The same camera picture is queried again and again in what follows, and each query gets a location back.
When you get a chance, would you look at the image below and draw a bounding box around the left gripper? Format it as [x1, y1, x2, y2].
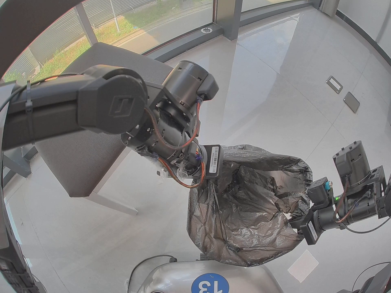
[187, 144, 224, 184]

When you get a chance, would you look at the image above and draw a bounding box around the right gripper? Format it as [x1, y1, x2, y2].
[288, 207, 340, 246]

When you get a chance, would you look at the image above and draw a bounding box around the black plastic bag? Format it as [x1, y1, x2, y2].
[186, 144, 313, 267]

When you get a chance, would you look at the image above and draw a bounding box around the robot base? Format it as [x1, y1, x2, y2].
[124, 254, 284, 293]

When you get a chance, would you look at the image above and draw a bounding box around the grey white-legged chair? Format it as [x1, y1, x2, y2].
[0, 0, 181, 216]

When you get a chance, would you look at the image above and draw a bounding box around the window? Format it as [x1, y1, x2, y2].
[0, 0, 324, 85]

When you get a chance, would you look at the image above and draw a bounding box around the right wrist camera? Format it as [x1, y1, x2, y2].
[307, 178, 334, 209]

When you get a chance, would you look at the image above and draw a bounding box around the black cable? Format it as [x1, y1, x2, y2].
[344, 223, 381, 234]
[352, 262, 391, 291]
[127, 255, 178, 293]

